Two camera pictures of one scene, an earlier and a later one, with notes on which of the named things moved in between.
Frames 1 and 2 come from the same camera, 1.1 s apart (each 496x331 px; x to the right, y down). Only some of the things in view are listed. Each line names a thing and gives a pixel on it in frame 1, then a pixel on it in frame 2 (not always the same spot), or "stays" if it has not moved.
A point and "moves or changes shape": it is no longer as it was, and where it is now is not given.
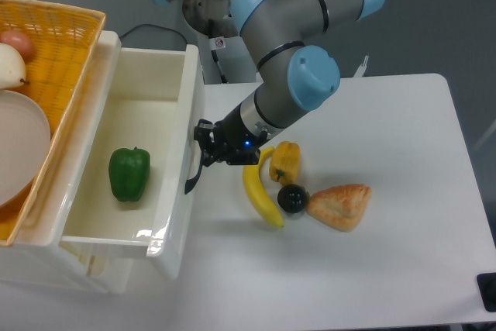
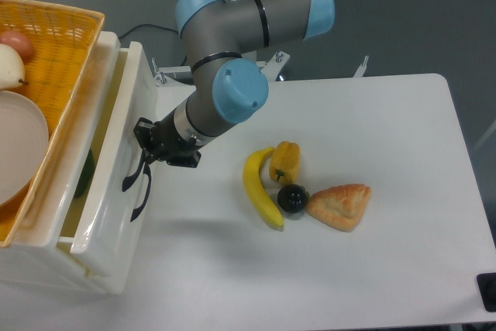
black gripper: [232, 135] → [167, 143]
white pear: [12, 67] stays
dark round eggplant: [293, 198] stays
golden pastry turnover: [341, 205] stays
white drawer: [136, 187] moves or changes shape
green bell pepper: [129, 170] → [87, 175]
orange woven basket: [63, 38] stays
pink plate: [25, 144] stays
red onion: [20, 42] stays
